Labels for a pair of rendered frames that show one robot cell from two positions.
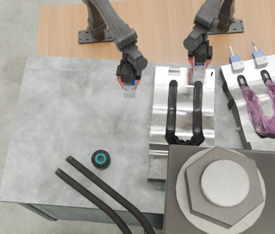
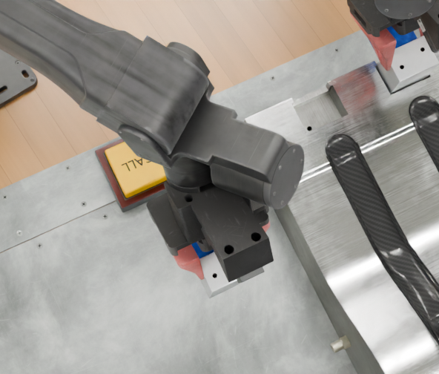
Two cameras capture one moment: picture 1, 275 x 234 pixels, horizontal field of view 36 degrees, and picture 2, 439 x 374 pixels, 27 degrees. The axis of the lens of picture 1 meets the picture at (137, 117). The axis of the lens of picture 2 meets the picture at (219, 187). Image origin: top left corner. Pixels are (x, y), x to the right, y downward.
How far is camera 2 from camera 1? 0.94 m
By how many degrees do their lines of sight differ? 15
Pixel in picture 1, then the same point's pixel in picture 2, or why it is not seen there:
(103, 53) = (10, 158)
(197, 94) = not seen: outside the picture
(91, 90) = (51, 317)
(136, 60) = (271, 174)
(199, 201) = not seen: outside the picture
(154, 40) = (160, 19)
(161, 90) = (318, 197)
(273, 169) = not seen: outside the picture
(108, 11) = (38, 25)
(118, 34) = (140, 102)
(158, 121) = (385, 321)
